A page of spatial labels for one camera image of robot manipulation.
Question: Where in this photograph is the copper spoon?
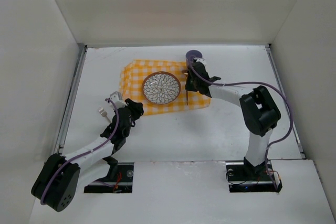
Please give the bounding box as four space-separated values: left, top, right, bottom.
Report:
182 69 190 105

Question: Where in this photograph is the lilac plastic cup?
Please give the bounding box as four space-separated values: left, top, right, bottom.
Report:
185 50 203 66

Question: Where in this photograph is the patterned ceramic bowl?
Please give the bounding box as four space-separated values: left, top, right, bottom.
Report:
141 71 181 105

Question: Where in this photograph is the yellow white checkered cloth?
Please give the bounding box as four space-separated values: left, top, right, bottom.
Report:
119 59 211 115

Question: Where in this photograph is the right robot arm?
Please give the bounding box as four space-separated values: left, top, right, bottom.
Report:
185 59 281 177

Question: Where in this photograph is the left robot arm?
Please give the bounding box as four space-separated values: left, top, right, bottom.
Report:
31 99 144 212

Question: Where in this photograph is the copper fork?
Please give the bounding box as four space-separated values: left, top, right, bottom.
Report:
98 107 111 123

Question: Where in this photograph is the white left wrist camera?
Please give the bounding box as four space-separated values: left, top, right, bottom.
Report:
109 91 127 109

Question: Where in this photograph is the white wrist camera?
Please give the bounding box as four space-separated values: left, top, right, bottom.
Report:
109 91 127 109
194 58 207 66

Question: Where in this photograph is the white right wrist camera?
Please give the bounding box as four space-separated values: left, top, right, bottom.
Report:
194 58 207 66

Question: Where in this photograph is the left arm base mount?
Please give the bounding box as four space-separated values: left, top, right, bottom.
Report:
83 163 134 194

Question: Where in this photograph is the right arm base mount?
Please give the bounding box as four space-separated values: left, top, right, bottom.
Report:
225 161 282 193

